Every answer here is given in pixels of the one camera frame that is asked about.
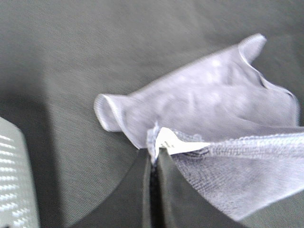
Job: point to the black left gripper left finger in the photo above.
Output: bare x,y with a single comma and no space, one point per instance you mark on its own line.
129,205

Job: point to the grey perforated laundry basket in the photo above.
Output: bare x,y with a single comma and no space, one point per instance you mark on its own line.
18,201

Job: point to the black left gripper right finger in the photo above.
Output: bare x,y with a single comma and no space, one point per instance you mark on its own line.
182,205

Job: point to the grey-purple towel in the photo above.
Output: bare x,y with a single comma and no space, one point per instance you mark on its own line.
233,135

